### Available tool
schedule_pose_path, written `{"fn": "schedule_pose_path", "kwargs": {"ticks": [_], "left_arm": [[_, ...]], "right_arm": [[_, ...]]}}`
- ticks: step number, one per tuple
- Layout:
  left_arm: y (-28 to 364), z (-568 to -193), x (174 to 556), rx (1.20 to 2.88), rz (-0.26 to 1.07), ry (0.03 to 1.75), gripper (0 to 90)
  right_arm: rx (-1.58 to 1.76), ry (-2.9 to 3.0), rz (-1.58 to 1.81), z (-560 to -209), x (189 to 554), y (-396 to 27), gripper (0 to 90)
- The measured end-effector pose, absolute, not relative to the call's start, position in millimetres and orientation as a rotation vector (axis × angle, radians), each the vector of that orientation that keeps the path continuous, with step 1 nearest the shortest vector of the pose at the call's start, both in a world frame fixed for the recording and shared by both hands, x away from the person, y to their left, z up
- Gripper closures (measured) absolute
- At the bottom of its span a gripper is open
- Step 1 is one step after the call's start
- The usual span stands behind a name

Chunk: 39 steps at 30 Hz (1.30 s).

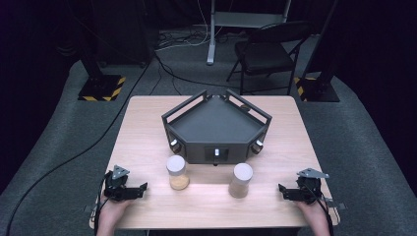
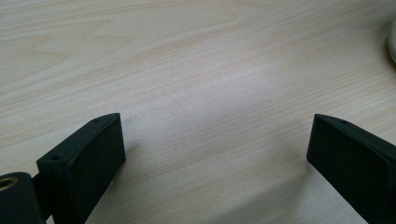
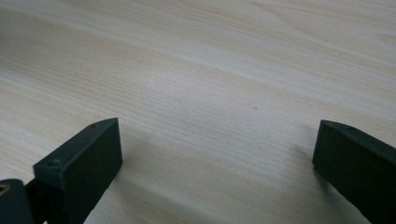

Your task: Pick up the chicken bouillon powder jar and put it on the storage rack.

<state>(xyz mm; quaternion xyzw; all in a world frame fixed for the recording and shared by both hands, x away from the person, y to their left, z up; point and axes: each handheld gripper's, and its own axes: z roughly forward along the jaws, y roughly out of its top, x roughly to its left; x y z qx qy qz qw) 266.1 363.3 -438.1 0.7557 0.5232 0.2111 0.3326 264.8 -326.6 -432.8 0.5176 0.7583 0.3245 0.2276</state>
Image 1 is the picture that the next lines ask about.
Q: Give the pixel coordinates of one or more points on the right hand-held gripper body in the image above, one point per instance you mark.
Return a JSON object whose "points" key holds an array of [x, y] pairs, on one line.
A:
{"points": [[309, 188]]}

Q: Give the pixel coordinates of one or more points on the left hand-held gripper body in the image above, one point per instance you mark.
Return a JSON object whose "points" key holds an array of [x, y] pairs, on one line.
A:
{"points": [[115, 187]]}

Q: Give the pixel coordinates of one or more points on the person's left hand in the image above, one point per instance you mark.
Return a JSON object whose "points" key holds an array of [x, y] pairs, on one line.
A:
{"points": [[113, 207]]}

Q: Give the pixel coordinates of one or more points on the person's right hand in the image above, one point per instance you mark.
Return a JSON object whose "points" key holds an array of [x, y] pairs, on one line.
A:
{"points": [[312, 210]]}

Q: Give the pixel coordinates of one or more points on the jar with orange powder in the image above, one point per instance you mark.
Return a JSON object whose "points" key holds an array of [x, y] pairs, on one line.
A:
{"points": [[177, 173]]}

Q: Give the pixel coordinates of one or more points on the jar with beige powder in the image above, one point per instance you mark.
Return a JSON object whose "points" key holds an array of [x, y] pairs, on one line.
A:
{"points": [[241, 181]]}

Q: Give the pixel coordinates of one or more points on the black corner shelf rack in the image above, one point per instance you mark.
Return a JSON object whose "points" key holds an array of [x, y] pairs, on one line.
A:
{"points": [[216, 129]]}

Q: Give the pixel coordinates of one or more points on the black stand with striped base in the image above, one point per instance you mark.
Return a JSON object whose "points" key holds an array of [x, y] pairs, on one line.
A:
{"points": [[98, 77], [319, 83]]}

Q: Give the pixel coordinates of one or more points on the black folding chair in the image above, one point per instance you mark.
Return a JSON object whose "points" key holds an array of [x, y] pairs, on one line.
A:
{"points": [[267, 54]]}

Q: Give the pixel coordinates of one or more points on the white metal stand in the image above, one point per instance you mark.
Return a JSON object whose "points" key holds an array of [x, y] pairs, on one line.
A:
{"points": [[229, 19]]}

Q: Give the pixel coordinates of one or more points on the grey table bracket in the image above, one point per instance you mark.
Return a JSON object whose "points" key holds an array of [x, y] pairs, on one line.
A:
{"points": [[337, 205], [89, 208]]}

